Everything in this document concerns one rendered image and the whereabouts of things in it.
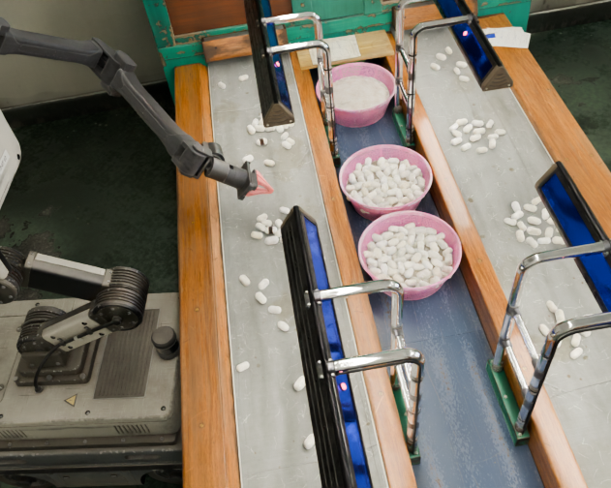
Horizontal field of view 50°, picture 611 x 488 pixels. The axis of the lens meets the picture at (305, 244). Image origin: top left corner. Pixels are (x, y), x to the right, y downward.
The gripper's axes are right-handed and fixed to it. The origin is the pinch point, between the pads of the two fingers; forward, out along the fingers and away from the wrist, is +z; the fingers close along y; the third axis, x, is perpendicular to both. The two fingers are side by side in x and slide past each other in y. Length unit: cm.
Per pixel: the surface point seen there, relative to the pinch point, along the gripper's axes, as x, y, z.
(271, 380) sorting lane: 9, -56, -1
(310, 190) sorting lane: -2.9, 3.3, 12.5
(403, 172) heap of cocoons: -21.0, 3.4, 33.6
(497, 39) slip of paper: -53, 58, 68
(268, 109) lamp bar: -24.5, -2.1, -16.0
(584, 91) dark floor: -42, 115, 173
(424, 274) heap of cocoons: -18.0, -34.0, 31.2
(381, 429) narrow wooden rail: -7, -74, 15
